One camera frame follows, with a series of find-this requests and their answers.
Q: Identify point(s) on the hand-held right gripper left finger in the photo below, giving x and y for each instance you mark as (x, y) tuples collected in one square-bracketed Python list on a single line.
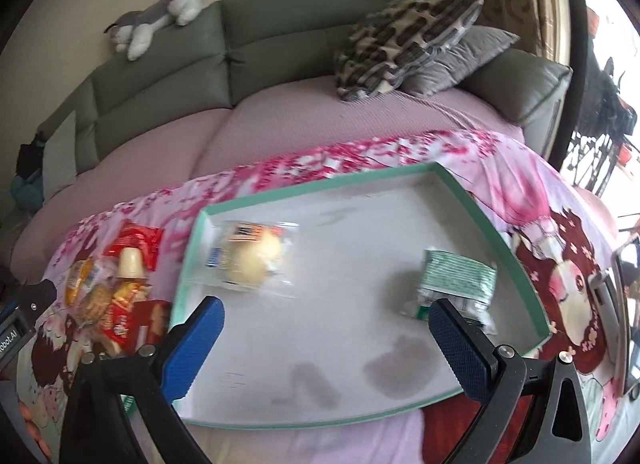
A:
[(195, 349)]

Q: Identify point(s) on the light grey cushion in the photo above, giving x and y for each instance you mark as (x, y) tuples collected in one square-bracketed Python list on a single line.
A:
[(60, 154)]

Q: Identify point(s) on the grey pillow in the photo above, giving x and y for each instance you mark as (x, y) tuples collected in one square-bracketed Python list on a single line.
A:
[(465, 59)]

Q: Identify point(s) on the white tray with teal rim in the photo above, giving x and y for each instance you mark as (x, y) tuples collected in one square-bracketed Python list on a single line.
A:
[(350, 294)]

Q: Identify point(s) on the pink printed blanket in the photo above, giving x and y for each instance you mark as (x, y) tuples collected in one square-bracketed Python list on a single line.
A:
[(500, 169)]

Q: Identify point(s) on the orange bread packet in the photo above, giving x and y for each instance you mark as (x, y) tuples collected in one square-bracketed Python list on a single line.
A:
[(80, 279)]

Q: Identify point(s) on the round bread in clear wrap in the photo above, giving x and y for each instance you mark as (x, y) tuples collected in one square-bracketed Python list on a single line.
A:
[(250, 256)]

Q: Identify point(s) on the cream pudding cup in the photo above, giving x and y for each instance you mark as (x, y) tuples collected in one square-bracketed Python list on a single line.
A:
[(131, 264)]

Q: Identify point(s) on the red biscuit packet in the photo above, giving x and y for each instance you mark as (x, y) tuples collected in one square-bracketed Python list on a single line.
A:
[(155, 319)]

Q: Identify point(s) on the dark bag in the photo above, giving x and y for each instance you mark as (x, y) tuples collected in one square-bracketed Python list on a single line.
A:
[(27, 159)]

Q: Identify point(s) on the grey-green sofa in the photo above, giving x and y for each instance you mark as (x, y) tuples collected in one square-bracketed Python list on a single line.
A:
[(280, 29)]

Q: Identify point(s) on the black and beige patterned pillow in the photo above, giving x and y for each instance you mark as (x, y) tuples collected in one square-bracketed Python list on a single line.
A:
[(400, 39)]

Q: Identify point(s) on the teal cloth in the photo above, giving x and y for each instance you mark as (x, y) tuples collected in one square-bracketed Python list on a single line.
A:
[(27, 194)]

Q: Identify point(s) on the red starry snack packet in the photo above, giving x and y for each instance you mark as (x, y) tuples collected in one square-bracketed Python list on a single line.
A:
[(142, 241)]

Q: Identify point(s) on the person's left hand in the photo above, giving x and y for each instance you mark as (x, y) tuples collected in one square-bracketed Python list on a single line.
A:
[(35, 431)]

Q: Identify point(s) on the brick-print bread packet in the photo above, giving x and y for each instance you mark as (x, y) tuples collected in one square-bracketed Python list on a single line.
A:
[(100, 304)]

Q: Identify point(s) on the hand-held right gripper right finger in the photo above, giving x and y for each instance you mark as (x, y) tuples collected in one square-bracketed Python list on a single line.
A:
[(460, 349)]

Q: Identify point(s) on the grey and white plush dog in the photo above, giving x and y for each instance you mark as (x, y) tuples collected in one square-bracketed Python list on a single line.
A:
[(180, 4)]

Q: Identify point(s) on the green and white packet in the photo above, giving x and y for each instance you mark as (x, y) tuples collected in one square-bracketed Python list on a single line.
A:
[(452, 279)]

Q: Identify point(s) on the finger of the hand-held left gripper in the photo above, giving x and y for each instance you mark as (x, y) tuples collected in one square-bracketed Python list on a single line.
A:
[(39, 295)]

